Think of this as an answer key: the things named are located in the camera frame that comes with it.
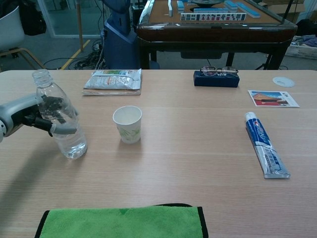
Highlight dark blue glasses case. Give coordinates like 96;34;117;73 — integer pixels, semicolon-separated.
193;70;240;88

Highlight black floor cable tangle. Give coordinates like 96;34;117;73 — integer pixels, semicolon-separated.
44;42;107;70

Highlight white paper cup green print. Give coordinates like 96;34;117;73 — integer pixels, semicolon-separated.
112;106;143;144

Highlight pile of clothes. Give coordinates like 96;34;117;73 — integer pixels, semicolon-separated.
296;36;317;47

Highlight face-up mahjong tile row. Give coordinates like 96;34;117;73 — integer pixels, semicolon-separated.
180;12;247;22

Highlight thin-framed eyeglasses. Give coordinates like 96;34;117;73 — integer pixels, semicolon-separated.
200;65;239;78

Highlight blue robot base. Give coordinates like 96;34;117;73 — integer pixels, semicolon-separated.
103;0;139;69

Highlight black tripod stand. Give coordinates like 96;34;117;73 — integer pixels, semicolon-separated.
281;0;293;25

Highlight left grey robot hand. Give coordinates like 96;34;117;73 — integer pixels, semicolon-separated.
0;93;80;137

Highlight dark brown mahjong table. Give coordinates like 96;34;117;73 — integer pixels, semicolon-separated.
136;0;298;70

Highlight green cloth black edging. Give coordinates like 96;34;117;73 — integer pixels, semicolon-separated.
34;203;210;238

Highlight white chair wooden legs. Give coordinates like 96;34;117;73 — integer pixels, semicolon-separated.
0;4;47;71

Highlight black bag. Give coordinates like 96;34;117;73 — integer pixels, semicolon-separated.
18;0;47;36

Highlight postcard with red building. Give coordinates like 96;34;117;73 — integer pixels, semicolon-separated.
248;90;300;108

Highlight blue white toothpaste tube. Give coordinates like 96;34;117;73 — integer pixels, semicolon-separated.
244;112;291;179

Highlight white plastic basket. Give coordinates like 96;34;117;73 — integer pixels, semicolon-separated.
284;36;317;59

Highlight round white table grommet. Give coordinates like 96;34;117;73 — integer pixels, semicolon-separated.
272;76;295;88

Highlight white green snack bag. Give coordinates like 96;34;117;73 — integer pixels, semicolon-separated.
83;68;142;90

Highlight transparent plastic water bottle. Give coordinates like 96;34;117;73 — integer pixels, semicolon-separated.
32;69;88;159

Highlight wooden pole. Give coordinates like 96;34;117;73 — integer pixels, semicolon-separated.
76;0;84;52

